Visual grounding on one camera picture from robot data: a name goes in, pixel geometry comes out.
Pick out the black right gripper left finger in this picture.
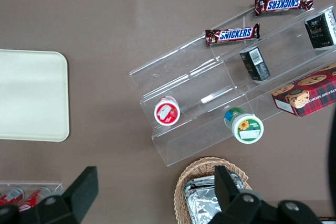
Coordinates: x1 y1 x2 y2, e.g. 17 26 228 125
19 166 99 224

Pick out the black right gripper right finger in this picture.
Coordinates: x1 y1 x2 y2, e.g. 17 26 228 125
214 165 278 224

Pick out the green sunflower lid cup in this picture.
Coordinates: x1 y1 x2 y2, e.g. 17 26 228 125
223 107 265 145

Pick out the clear acrylic stepped shelf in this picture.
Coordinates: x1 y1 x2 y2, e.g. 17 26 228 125
129 0 336 167

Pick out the light wicker basket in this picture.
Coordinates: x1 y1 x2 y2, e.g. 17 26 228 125
173 156 253 224

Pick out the foil wrapped food pack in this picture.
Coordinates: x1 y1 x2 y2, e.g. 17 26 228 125
185 182 246 224
183 172 246 191

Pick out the Snickers chocolate bar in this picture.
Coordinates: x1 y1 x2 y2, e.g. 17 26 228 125
204 23 261 48
254 0 315 17

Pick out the clear acrylic bottle rack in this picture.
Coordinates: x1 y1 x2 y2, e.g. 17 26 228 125
0 181 64 209

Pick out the cream rectangular serving tray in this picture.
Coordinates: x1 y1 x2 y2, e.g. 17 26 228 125
0 49 70 142

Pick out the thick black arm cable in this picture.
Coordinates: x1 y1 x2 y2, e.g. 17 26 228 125
326 108 336 210

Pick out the small black carton box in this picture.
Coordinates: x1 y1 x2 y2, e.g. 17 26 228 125
304 7 336 49
239 46 271 82

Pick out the red tartan cookie box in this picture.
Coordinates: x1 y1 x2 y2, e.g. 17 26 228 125
271 62 336 118

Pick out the red lid yogurt cup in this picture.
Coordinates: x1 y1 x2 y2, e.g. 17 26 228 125
153 95 181 126

